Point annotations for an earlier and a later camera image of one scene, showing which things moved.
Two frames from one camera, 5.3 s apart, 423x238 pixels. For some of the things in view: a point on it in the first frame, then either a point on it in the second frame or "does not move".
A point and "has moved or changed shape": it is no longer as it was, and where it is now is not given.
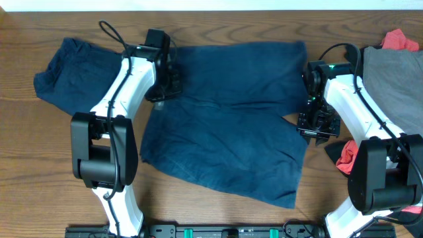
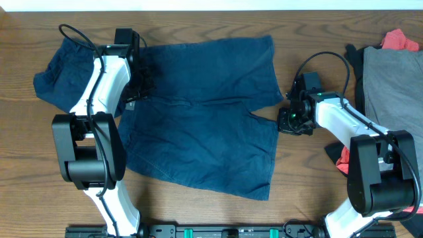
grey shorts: [394, 79] does not move
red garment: [396, 39] does not move
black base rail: [224, 231] does not move
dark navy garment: [76, 75] does not move
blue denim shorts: [228, 127] has moved or changed shape
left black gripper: [174, 88] → [149, 86]
